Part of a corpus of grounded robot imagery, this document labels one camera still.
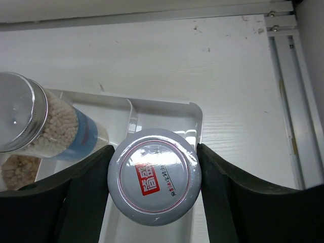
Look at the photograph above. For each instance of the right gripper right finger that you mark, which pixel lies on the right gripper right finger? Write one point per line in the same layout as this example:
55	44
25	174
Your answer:
240	207

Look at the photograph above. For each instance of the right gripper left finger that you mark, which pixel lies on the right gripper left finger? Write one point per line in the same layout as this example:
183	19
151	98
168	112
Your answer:
67	206

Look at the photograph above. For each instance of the red label lid jar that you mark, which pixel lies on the red label lid jar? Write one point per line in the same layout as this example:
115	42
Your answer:
154	177

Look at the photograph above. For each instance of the silver lid blue label jar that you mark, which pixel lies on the silver lid blue label jar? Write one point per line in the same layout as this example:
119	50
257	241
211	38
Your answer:
36	122

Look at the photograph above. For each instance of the aluminium rail on right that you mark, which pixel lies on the aluminium rail on right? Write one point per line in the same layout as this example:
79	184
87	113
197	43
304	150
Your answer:
306	133

